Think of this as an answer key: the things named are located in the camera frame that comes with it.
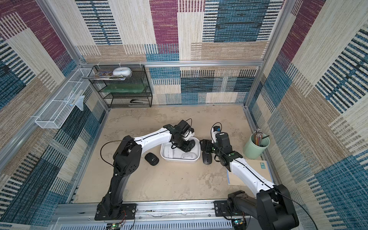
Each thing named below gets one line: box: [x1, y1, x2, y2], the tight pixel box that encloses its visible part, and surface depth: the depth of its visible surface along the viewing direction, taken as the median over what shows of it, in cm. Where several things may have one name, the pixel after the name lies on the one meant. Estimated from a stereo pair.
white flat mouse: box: [181, 152, 197, 160], surface depth 92 cm
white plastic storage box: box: [160, 137, 201, 162], surface depth 93 cm
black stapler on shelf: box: [129, 99, 150, 104], surface depth 113 cm
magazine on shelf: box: [80, 70, 133, 81], surface depth 85 cm
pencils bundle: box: [253, 128, 270, 147], surface depth 85 cm
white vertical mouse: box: [163, 144, 176, 159], surface depth 94 cm
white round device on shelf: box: [112, 66, 132, 78], surface depth 91 cm
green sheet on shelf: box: [99, 83, 146, 93], surface depth 101 cm
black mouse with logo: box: [202, 150, 213, 165], surface depth 92 cm
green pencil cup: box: [243, 132, 271, 160], surface depth 85 cm
